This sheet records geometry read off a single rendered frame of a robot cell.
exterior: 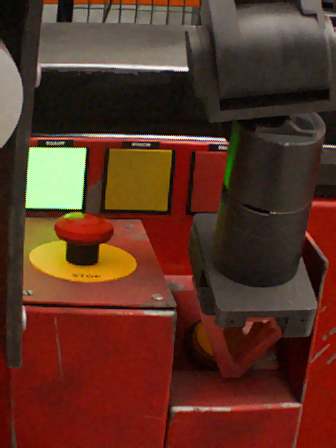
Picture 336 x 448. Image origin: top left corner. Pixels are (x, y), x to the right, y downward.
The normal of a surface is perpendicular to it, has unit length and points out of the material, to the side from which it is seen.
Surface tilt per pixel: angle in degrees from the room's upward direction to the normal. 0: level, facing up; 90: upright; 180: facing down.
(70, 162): 90
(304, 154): 105
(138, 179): 90
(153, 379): 90
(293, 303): 15
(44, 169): 90
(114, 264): 0
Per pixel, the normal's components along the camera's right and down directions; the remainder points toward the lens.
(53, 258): 0.08, -0.94
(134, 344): 0.16, 0.34
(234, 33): 0.04, -0.12
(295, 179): 0.33, 0.57
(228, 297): 0.12, -0.82
